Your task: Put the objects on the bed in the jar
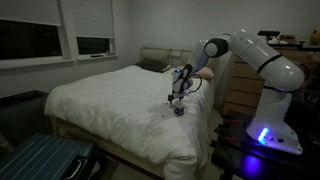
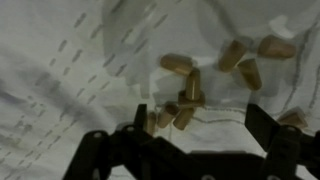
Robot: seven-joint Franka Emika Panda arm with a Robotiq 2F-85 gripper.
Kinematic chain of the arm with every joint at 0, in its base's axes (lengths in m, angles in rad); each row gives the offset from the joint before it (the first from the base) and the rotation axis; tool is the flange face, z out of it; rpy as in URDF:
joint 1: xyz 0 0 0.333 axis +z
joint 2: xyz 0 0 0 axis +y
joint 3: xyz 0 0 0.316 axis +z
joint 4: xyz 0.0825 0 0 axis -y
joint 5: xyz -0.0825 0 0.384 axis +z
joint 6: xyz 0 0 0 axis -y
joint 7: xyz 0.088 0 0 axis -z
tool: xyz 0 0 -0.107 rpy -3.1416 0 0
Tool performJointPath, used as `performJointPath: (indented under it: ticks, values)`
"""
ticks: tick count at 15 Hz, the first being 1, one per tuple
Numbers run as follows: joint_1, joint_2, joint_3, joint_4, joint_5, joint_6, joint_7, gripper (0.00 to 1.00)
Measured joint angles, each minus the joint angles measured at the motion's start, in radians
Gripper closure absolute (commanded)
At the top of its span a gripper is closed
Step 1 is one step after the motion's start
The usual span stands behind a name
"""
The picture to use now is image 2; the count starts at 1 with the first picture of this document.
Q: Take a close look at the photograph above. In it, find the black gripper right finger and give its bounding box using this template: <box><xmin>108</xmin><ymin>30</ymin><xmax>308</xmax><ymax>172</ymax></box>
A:
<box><xmin>244</xmin><ymin>104</ymin><xmax>320</xmax><ymax>180</ymax></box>

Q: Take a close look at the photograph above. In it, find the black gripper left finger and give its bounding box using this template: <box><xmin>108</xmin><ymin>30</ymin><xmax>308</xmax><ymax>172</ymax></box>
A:
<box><xmin>63</xmin><ymin>104</ymin><xmax>208</xmax><ymax>180</ymax></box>

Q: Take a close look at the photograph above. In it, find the white quilted duvet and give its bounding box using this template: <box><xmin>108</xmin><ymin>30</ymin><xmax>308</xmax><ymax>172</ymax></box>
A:
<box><xmin>0</xmin><ymin>0</ymin><xmax>320</xmax><ymax>180</ymax></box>

